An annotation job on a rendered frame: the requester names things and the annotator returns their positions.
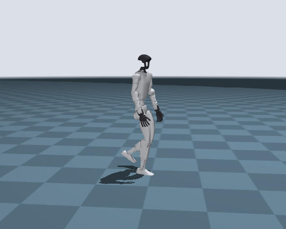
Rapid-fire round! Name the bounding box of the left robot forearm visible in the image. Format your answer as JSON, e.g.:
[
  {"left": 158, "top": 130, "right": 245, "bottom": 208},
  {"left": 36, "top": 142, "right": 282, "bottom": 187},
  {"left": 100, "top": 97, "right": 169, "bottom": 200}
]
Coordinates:
[{"left": 150, "top": 94, "right": 158, "bottom": 110}]

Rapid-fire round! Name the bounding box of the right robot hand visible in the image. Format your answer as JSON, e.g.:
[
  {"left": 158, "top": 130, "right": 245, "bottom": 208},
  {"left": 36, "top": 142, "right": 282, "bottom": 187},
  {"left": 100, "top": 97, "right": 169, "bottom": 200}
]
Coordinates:
[{"left": 138, "top": 109, "right": 150, "bottom": 127}]

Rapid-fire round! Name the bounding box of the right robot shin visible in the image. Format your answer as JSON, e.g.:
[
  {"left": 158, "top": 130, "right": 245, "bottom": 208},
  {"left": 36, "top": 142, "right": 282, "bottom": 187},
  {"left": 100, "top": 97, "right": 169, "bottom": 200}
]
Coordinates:
[{"left": 140, "top": 140, "right": 151, "bottom": 171}]

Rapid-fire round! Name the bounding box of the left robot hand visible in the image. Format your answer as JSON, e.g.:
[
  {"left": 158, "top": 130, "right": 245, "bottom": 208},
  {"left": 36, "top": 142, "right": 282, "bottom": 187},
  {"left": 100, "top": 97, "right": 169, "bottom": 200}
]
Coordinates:
[{"left": 155, "top": 105, "right": 163, "bottom": 122}]

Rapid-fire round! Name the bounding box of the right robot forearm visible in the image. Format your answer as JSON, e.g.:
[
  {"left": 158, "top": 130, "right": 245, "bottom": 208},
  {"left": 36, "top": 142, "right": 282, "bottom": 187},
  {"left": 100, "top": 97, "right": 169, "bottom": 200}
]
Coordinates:
[{"left": 132, "top": 92, "right": 142, "bottom": 114}]

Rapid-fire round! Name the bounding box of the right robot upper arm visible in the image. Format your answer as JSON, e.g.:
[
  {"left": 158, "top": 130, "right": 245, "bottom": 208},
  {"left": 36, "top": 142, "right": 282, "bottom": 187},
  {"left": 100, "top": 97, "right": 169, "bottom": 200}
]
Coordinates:
[{"left": 131, "top": 73, "right": 141, "bottom": 96}]

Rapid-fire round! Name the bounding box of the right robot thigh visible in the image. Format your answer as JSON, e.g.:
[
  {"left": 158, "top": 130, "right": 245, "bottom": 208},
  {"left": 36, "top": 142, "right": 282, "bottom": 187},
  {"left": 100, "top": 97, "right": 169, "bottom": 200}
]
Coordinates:
[{"left": 133, "top": 110, "right": 151, "bottom": 145}]

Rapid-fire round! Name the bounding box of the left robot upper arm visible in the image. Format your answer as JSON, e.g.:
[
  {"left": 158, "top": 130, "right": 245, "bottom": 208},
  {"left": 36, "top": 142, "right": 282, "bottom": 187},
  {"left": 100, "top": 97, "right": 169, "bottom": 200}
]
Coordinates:
[{"left": 148, "top": 73, "right": 155, "bottom": 95}]

